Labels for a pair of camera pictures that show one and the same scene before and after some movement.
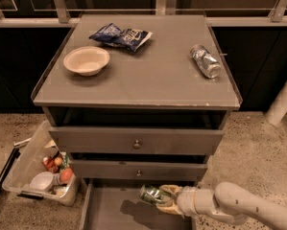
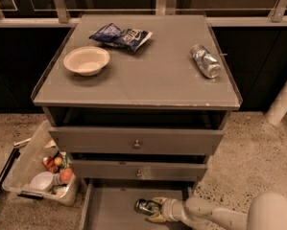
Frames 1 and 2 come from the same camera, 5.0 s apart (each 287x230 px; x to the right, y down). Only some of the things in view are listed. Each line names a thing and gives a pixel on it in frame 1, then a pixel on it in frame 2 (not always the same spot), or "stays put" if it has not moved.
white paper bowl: [86, 60] stays put
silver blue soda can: [208, 64] stays put
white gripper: [185, 200] to [169, 209]
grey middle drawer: [102, 170] stays put
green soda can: [151, 194] to [148, 207]
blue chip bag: [111, 34] stays put
